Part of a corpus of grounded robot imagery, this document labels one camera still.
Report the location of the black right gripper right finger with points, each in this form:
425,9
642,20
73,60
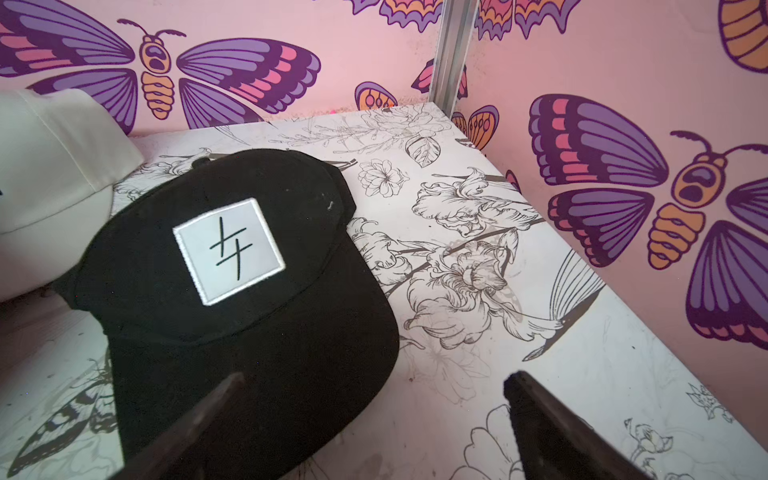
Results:
555,443

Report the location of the aluminium corner post right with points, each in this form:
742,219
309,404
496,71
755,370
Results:
456,25

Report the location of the black cap with white patch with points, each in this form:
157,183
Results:
243,264

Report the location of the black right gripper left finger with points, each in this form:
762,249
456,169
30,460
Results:
186,449

